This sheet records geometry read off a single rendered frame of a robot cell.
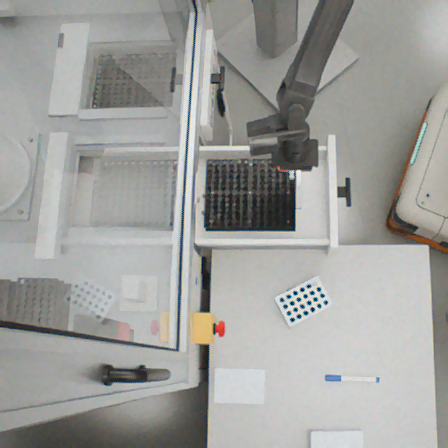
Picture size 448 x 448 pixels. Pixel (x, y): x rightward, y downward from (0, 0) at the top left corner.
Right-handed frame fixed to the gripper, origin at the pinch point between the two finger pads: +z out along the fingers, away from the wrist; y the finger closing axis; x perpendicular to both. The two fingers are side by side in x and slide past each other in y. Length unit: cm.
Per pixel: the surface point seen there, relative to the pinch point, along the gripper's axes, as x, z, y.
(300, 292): -25.7, 19.1, 2.0
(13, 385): -52, -76, -23
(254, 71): 85, 89, -17
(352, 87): 80, 93, 26
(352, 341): -37.6, 23.6, 15.6
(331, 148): 7.3, 4.2, 9.0
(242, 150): 8.1, 7.8, -13.1
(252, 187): -2.0, 7.6, -10.2
